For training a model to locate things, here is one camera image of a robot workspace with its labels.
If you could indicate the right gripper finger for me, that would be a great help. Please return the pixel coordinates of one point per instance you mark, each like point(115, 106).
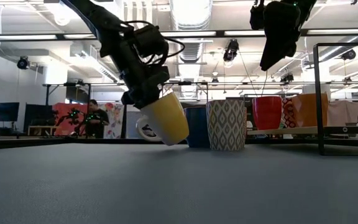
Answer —
point(269, 56)

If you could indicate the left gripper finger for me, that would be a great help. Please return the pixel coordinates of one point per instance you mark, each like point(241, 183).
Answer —
point(138, 99)

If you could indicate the yellow and white mug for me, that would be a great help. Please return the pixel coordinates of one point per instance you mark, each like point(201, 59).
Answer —
point(169, 121)

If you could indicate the red and white patterned mug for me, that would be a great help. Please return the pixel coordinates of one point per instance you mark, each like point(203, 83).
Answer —
point(288, 112)

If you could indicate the orange mug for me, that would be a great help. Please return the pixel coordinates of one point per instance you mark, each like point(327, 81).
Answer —
point(306, 109)

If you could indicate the blue and white mug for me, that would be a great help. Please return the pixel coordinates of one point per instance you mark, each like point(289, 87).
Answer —
point(197, 127)

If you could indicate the grey diamond patterned mug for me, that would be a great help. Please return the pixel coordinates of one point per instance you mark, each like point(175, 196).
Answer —
point(227, 124)

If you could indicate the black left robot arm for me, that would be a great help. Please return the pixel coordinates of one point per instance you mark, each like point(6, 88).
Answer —
point(89, 12)

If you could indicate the floral printed cloth panel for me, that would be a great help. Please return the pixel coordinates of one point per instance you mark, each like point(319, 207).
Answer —
point(115, 121)

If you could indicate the light wooden shelf board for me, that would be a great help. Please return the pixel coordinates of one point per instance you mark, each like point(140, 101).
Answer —
point(278, 131)

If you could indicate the red cloth panel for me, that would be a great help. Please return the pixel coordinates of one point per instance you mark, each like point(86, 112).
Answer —
point(61, 107)

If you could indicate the pink cloth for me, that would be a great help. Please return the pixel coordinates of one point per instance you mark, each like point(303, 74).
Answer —
point(345, 112)

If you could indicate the black metal shelf rack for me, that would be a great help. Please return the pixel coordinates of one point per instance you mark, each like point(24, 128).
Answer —
point(319, 140)

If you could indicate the small wooden table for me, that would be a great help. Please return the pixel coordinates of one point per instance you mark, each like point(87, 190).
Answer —
point(42, 127)

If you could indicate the dark panel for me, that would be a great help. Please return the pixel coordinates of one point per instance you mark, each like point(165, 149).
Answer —
point(37, 116)

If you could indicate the dark computer monitor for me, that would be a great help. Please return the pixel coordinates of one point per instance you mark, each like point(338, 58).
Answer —
point(6, 111)

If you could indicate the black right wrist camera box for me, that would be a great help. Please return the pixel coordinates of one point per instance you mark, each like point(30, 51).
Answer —
point(256, 17)

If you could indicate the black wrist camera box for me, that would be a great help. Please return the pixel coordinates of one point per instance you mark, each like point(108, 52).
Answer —
point(256, 17)
point(150, 40)

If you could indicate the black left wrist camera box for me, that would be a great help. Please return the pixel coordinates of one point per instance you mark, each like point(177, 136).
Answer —
point(150, 40)

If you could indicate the black overhead frame bar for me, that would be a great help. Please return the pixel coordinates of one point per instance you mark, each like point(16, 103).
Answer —
point(219, 33)

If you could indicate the silver ventilation duct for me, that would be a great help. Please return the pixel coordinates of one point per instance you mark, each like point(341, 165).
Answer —
point(191, 18)

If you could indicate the black table edge rail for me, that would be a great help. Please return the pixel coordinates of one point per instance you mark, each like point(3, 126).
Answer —
point(73, 141)

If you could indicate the distant black rig frame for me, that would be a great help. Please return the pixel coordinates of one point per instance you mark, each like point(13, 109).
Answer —
point(47, 93)

